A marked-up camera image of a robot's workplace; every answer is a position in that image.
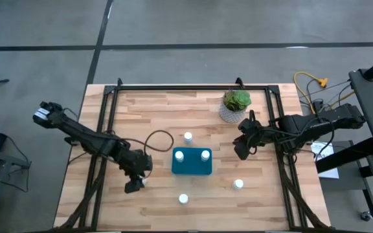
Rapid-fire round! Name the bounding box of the black camera cable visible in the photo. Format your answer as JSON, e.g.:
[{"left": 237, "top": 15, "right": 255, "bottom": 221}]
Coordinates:
[{"left": 108, "top": 129, "right": 175, "bottom": 153}]

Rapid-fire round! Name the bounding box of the white paper sheet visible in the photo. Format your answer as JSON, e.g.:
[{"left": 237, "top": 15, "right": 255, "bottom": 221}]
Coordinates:
[{"left": 310, "top": 140, "right": 340, "bottom": 179}]

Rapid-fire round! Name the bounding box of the yellow extension cable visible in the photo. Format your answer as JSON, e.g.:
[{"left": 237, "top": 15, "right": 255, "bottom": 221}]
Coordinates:
[{"left": 293, "top": 71, "right": 329, "bottom": 114}]

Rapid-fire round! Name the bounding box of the white triangle-patterned plant pot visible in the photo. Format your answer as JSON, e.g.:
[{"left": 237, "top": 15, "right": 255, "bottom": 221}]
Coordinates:
[{"left": 219, "top": 100, "right": 247, "bottom": 124}]

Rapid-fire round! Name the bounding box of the green succulent plant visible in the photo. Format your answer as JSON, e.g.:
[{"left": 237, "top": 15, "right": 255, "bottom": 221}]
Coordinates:
[{"left": 222, "top": 89, "right": 252, "bottom": 113}]

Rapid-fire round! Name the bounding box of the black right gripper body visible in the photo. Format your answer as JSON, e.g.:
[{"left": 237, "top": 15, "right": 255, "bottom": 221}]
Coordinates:
[{"left": 237, "top": 118, "right": 267, "bottom": 145}]

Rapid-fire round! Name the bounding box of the black aluminium table frame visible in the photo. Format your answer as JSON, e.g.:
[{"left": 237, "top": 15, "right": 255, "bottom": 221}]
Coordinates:
[{"left": 53, "top": 77, "right": 332, "bottom": 232}]

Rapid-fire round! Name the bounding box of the blue plastic basket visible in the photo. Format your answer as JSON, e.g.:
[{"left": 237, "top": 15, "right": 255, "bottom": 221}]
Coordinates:
[{"left": 171, "top": 147, "right": 213, "bottom": 176}]

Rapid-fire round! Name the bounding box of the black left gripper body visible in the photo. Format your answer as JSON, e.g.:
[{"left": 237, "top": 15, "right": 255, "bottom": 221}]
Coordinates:
[{"left": 117, "top": 149, "right": 153, "bottom": 179}]

